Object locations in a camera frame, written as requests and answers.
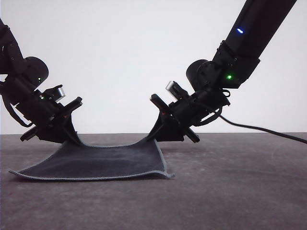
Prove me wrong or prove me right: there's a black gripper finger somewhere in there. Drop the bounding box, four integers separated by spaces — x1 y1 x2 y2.
59 112 80 147
147 112 172 141
35 119 76 146
153 121 189 142

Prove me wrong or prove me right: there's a purple towel with grey hem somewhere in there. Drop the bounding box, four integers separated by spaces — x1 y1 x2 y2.
8 138 176 182

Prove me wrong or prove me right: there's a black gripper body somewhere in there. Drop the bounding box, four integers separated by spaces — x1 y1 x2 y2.
150 90 231 144
9 78 83 142

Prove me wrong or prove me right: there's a grey table cloth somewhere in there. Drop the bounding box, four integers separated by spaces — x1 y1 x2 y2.
0 132 307 230

